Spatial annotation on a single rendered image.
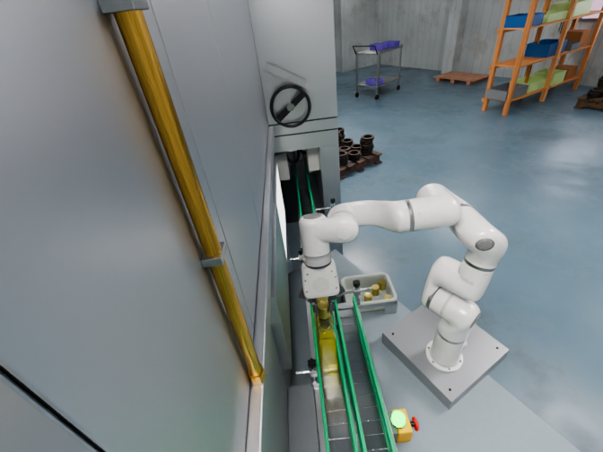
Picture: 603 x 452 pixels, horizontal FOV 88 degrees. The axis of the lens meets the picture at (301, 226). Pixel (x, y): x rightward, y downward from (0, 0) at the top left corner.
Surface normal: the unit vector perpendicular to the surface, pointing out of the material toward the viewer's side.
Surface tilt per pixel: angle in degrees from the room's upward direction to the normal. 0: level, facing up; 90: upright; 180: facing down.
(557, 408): 0
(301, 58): 90
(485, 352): 2
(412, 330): 2
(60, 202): 90
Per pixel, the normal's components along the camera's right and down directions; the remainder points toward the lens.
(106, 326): 0.99, -0.12
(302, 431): -0.11, -0.81
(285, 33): 0.07, 0.58
